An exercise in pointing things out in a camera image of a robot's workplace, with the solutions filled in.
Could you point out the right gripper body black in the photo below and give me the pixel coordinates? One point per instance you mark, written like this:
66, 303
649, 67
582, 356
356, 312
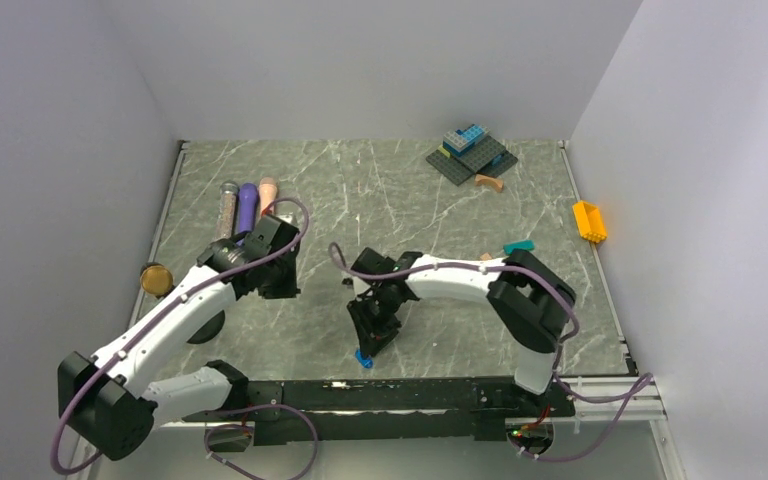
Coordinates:
380, 304

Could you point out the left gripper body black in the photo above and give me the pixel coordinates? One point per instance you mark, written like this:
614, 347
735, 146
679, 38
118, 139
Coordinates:
281, 281

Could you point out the blue key tag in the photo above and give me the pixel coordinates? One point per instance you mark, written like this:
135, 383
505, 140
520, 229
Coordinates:
365, 361

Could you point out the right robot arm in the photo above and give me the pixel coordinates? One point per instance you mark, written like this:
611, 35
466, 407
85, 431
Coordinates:
534, 304

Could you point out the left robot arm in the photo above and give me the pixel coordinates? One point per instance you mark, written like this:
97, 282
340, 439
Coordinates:
113, 398

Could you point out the black microphone stand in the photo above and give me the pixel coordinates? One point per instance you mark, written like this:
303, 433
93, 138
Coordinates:
209, 330

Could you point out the pink microphone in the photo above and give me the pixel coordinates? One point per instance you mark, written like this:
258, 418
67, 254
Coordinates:
268, 192

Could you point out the glitter silver microphone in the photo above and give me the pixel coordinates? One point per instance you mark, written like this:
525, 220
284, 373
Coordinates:
227, 210

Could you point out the gold microphone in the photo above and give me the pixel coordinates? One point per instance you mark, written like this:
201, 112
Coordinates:
156, 280

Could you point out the teal block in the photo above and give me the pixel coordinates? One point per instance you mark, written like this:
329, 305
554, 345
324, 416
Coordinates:
526, 245

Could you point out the wooden arch block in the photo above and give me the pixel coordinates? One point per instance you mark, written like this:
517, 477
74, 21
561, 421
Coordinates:
493, 183

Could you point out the lego brick build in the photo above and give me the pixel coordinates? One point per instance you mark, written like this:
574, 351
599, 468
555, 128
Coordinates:
465, 153

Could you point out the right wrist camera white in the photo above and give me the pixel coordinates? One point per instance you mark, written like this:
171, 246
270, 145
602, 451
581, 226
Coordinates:
359, 286

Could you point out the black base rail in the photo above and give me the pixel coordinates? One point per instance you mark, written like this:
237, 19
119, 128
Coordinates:
482, 408

